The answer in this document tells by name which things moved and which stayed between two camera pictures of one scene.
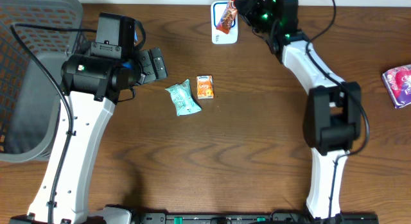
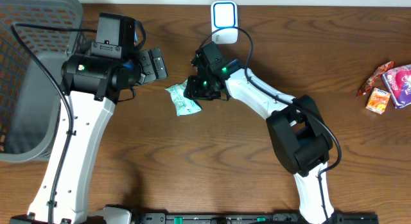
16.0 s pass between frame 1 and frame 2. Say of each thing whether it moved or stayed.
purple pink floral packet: stayed
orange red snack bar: moved
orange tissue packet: moved
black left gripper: stayed
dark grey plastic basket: stayed
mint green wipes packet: stayed
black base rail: stayed
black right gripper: moved
